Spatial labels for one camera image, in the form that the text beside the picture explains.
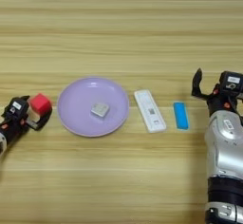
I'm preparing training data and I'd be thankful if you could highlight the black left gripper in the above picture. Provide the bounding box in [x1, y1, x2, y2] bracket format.
[0, 94, 54, 147]

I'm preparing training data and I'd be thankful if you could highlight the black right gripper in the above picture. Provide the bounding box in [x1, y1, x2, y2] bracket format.
[191, 67, 243, 119]

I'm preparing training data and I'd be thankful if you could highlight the red cube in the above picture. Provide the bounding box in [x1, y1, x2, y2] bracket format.
[28, 92, 53, 115]

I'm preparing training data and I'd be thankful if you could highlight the white rectangular remote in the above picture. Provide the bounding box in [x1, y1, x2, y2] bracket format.
[133, 88, 168, 134]

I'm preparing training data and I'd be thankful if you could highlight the silver square block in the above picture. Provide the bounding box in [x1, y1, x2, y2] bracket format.
[90, 102, 111, 118]

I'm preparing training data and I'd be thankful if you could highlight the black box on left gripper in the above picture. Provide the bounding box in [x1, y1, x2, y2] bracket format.
[3, 97, 30, 120]

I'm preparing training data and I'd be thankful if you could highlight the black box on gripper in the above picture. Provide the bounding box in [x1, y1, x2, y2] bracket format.
[218, 70, 243, 95]
[3, 97, 30, 120]

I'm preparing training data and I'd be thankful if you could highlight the blue rectangular block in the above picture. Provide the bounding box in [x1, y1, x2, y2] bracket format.
[173, 102, 190, 131]

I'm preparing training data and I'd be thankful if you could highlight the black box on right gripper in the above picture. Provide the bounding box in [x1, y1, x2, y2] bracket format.
[218, 70, 243, 95]

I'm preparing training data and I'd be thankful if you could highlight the purple round plate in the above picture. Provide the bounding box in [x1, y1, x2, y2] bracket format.
[56, 76, 130, 138]

